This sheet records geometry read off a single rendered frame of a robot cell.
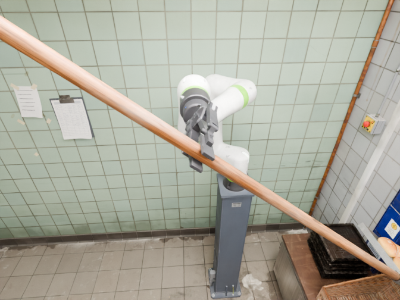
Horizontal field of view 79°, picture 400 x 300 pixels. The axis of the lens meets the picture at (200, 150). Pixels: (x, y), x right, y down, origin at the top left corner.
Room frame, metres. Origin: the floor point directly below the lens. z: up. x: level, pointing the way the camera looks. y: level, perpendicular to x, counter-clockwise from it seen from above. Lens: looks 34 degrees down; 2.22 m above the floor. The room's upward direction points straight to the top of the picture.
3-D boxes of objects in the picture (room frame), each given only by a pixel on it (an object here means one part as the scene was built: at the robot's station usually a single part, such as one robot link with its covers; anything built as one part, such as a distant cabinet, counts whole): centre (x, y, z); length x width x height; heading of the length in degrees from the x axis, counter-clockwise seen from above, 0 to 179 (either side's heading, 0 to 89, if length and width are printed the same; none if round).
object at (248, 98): (1.09, -0.19, 1.80); 0.18 x 0.13 x 0.12; 146
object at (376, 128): (1.42, -1.15, 1.46); 0.10 x 0.07 x 0.10; 4
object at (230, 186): (1.18, -0.21, 1.23); 0.26 x 0.15 x 0.06; 4
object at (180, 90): (0.75, 0.02, 1.93); 0.14 x 0.11 x 0.13; 4
